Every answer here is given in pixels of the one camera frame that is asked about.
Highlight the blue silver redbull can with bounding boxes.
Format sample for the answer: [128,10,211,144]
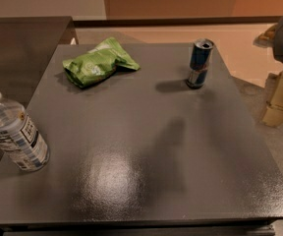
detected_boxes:
[186,38,214,89]

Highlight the clear plastic water bottle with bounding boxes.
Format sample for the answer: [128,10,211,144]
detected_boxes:
[0,92,50,172]

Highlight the green chip bag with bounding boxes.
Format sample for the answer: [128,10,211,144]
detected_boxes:
[62,37,141,89]

